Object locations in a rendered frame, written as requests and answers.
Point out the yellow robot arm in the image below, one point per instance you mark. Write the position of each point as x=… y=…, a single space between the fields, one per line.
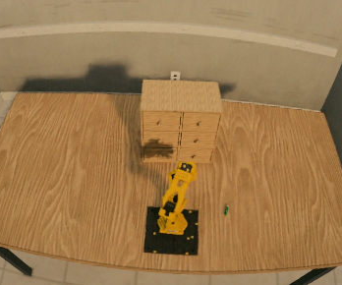
x=170 y=209

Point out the wooden chest of drawers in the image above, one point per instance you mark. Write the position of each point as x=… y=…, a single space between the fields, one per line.
x=181 y=96

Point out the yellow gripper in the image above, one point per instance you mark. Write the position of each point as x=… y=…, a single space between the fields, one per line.
x=172 y=173

